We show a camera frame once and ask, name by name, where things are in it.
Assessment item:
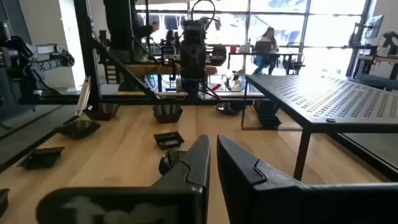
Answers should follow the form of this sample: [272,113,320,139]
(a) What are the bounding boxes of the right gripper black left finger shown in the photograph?
[35,134,212,224]

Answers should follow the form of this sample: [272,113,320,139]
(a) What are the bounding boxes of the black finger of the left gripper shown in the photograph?
[192,79,202,99]
[183,79,193,99]

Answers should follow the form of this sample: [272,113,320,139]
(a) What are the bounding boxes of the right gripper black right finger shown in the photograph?
[216,134,398,224]

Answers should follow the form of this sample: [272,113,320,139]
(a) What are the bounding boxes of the black wavy square plate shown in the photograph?
[152,104,183,124]
[83,103,121,122]

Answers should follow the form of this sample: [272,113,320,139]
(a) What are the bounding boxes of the monitor on black arm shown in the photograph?
[364,14,385,40]

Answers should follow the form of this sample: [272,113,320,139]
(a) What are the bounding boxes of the dark laptop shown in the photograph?
[254,40,273,54]

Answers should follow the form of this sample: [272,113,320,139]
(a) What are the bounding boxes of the black background desk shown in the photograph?
[227,51,306,76]

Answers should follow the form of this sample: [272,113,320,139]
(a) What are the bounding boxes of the person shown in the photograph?
[103,0,160,93]
[252,27,280,75]

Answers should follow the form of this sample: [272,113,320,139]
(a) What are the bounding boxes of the black perforated metal stand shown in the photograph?
[241,73,398,182]

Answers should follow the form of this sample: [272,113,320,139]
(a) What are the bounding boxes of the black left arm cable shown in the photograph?
[189,0,218,30]

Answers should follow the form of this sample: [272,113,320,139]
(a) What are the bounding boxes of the black metal rig frame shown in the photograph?
[0,0,398,183]

